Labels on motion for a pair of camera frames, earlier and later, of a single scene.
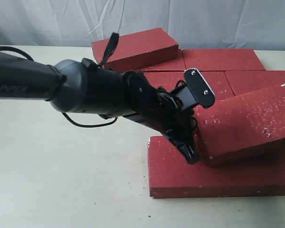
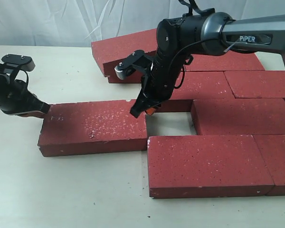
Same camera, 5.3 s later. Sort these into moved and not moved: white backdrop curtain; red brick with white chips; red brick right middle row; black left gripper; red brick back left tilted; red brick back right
Moved: black left gripper; red brick with white chips
Not moved: white backdrop curtain; red brick back left tilted; red brick back right; red brick right middle row
